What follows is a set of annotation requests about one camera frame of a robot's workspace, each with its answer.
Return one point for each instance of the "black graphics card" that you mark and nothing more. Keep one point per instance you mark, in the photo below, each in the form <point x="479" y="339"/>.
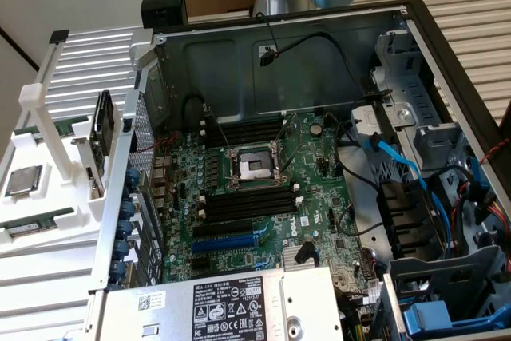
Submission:
<point x="101" y="125"/>

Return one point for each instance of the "open PC case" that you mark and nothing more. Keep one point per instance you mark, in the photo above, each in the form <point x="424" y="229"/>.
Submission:
<point x="319" y="73"/>

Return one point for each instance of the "socket locking lever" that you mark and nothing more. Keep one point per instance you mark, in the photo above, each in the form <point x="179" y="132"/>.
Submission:
<point x="286" y="129"/>
<point x="217" y="128"/>

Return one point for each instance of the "silver chipset heat sink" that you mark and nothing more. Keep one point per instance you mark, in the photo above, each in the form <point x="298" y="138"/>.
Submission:
<point x="291" y="263"/>

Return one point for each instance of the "blue expansion card latch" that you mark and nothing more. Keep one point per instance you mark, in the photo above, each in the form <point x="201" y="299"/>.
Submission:
<point x="133" y="178"/>
<point x="119" y="270"/>
<point x="124" y="228"/>
<point x="127" y="208"/>
<point x="121" y="249"/>

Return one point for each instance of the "black plastic box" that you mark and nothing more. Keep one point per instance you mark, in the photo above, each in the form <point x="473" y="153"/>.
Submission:
<point x="163" y="7"/>

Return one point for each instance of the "grey power supply with label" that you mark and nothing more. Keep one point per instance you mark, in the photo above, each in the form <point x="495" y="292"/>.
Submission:
<point x="199" y="309"/>

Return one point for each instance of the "green motherboard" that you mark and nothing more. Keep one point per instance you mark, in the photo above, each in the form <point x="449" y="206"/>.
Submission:
<point x="315" y="197"/>

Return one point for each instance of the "white corner bracket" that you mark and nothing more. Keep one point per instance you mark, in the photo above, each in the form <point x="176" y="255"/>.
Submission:
<point x="141" y="43"/>

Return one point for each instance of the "black plastic shroud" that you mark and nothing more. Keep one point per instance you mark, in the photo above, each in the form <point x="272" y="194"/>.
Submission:
<point x="407" y="217"/>

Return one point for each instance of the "blue expansion slot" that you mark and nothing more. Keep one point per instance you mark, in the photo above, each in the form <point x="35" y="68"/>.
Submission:
<point x="223" y="243"/>

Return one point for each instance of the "green RAM stick white label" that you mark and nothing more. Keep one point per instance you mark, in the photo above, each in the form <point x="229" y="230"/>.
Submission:
<point x="28" y="229"/>

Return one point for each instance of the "grey disk bay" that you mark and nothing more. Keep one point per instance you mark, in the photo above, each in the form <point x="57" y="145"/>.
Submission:
<point x="447" y="277"/>

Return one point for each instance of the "CPU socket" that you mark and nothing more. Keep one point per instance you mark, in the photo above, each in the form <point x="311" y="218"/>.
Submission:
<point x="255" y="165"/>

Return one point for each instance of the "silver CPU chip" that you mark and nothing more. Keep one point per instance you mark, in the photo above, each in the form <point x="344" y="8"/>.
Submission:
<point x="24" y="180"/>

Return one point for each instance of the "white parts rack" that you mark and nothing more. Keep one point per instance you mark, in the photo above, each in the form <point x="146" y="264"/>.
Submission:
<point x="52" y="193"/>

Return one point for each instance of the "short black expansion slot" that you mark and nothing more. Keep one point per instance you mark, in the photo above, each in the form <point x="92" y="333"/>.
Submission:
<point x="199" y="264"/>

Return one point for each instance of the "blue disk bracket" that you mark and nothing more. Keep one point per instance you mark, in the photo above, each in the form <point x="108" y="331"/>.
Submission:
<point x="427" y="317"/>

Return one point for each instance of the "long black expansion slot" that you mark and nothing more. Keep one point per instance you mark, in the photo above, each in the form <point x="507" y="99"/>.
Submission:
<point x="223" y="229"/>

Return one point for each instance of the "coin cell battery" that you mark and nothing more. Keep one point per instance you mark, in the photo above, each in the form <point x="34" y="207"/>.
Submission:
<point x="316" y="129"/>

